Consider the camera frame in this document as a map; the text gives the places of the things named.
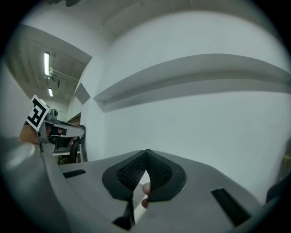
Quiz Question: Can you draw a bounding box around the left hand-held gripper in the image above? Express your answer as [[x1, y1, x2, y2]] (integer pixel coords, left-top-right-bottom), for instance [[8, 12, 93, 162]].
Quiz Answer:
[[25, 94, 87, 154]]

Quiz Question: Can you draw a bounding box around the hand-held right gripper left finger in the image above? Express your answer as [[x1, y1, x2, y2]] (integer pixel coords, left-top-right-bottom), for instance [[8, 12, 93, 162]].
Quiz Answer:
[[43, 149, 148, 233]]

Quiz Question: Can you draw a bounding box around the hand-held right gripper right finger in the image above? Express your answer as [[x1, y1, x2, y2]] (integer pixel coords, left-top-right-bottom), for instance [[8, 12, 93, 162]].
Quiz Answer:
[[134, 149, 269, 233]]

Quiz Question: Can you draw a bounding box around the person's left forearm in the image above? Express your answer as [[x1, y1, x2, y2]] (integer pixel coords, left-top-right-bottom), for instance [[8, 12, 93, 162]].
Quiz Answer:
[[19, 124, 40, 146]]

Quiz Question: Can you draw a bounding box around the black office chair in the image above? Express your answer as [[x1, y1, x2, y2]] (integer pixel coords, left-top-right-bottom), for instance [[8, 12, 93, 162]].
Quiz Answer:
[[69, 124, 88, 163]]

